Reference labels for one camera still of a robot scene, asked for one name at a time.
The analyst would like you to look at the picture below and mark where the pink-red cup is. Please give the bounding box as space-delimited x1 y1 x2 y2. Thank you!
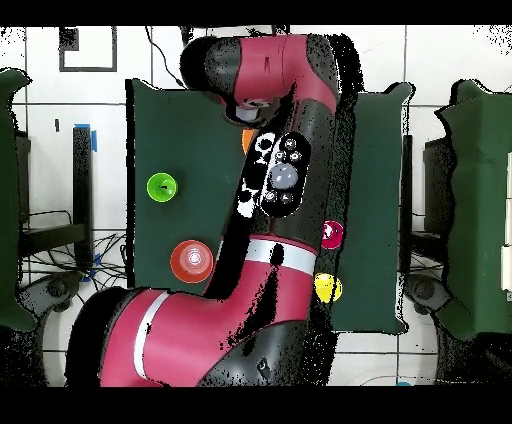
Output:
321 220 345 250

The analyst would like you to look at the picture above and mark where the black metal frame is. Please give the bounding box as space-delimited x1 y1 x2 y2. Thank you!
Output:
17 125 94 271
400 133 449 265

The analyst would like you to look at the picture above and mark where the white panel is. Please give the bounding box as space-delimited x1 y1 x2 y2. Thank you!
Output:
499 151 512 293

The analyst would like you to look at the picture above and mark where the dark green tablecloth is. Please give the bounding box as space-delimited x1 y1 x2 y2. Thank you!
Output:
125 77 413 335

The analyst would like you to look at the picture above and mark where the green cup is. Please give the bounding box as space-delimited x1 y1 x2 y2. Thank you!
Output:
146 172 179 203

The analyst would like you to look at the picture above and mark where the black square frame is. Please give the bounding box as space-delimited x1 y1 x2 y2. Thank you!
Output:
58 26 118 73

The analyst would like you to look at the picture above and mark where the tangle of cables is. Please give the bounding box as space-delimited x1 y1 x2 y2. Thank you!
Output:
19 231 129 295

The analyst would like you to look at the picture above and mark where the dark grey pedestal base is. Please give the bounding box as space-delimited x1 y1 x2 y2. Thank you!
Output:
403 273 455 315
17 271 85 315

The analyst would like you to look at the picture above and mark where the black cable with plug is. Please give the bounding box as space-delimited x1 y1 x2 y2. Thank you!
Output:
144 26 187 89

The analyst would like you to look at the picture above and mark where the blue tape piece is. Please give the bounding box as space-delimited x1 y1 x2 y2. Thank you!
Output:
73 122 98 153

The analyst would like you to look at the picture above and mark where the neighbouring green cloth table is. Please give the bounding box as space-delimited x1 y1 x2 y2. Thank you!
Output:
435 78 512 341
0 67 39 333

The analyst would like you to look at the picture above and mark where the yellow cup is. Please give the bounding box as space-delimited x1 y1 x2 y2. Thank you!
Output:
314 272 344 304

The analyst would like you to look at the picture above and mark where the camera tripod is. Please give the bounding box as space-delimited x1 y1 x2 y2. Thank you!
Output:
178 25 290 45

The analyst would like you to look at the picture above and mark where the small red-orange bowl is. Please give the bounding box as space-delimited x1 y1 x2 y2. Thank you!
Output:
169 239 215 285

